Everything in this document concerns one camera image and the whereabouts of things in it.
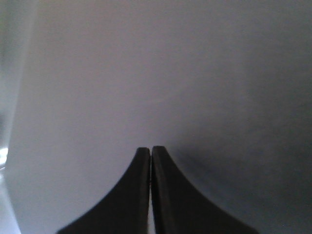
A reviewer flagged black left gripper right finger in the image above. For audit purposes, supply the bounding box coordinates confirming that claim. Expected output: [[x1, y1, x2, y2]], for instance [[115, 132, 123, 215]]
[[151, 146, 257, 234]]

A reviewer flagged fridge door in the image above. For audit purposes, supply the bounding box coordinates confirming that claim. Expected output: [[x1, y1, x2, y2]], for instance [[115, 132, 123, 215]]
[[0, 0, 312, 234]]

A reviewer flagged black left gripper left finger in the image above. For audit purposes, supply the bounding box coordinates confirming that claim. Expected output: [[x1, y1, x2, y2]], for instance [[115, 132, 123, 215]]
[[58, 147, 150, 234]]

